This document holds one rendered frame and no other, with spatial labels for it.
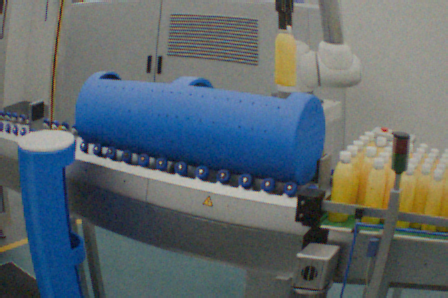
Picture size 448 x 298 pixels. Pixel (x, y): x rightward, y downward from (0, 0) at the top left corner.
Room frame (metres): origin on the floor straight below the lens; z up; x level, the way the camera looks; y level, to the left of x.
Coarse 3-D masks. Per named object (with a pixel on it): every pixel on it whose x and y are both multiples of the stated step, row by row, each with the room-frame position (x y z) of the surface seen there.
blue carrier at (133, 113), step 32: (96, 96) 2.49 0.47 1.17; (128, 96) 2.42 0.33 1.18; (160, 96) 2.36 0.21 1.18; (192, 96) 2.32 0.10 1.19; (224, 96) 2.28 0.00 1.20; (256, 96) 2.25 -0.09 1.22; (96, 128) 2.46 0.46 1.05; (128, 128) 2.38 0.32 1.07; (160, 128) 2.32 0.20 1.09; (192, 128) 2.27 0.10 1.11; (224, 128) 2.22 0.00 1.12; (256, 128) 2.17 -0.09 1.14; (288, 128) 2.13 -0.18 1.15; (320, 128) 2.31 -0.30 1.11; (192, 160) 2.31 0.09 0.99; (224, 160) 2.23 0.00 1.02; (256, 160) 2.17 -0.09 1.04; (288, 160) 2.12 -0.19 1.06
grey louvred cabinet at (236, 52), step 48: (96, 0) 5.20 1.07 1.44; (144, 0) 4.63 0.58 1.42; (192, 0) 4.39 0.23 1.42; (240, 0) 4.21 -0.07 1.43; (96, 48) 4.87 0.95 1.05; (144, 48) 4.59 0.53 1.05; (192, 48) 4.36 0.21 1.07; (240, 48) 4.18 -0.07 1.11; (336, 96) 4.25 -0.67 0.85; (336, 144) 4.27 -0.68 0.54
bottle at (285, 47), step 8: (288, 32) 2.32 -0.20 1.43; (280, 40) 2.31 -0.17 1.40; (288, 40) 2.31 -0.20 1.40; (280, 48) 2.31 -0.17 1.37; (288, 48) 2.30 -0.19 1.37; (296, 48) 2.33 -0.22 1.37; (280, 56) 2.31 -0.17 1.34; (288, 56) 2.30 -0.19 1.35; (296, 56) 2.33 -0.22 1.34; (280, 64) 2.31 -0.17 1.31; (288, 64) 2.30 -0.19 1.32; (280, 72) 2.31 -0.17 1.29; (288, 72) 2.30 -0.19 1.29; (280, 80) 2.31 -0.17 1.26; (288, 80) 2.31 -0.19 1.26; (296, 80) 2.33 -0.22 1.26
